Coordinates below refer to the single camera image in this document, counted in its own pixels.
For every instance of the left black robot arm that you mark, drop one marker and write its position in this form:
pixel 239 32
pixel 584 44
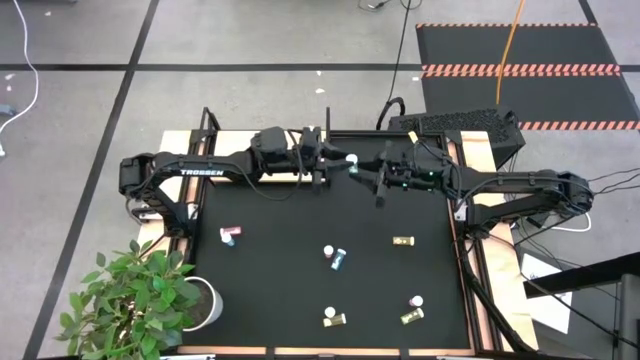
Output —
pixel 200 167

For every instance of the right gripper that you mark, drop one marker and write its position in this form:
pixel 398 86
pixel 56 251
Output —
pixel 410 172

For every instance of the white paper sheet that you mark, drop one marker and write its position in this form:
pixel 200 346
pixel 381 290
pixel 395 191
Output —
pixel 550 310

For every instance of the white plant pot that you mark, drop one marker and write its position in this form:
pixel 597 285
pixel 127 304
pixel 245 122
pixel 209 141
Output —
pixel 218 300

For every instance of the yellow pill bottle white cap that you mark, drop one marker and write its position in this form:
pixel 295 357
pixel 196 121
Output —
pixel 403 240
pixel 412 316
pixel 335 320

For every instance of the salmon pill bottle white cap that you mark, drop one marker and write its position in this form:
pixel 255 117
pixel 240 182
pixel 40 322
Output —
pixel 232 230
pixel 328 250

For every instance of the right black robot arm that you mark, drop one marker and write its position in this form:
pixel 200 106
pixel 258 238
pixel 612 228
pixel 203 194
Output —
pixel 510 182

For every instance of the green leafy plant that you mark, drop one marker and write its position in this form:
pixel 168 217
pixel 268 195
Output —
pixel 135 300

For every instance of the black conduit loop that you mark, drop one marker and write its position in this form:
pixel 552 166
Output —
pixel 382 116

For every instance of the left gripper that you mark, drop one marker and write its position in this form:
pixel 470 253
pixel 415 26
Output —
pixel 307 150

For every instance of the yellow tape tag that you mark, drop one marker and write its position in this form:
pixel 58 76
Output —
pixel 412 136

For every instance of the black perforated computer case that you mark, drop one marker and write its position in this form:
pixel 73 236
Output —
pixel 465 122

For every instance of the black orange-striped floor mat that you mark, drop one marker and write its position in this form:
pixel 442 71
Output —
pixel 525 45

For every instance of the black desk edge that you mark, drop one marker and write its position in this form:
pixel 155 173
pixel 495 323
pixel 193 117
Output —
pixel 590 275

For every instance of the wooden shelf black frame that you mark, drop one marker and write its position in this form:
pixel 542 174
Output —
pixel 235 142

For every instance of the black table mat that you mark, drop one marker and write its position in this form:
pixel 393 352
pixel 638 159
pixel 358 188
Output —
pixel 300 290

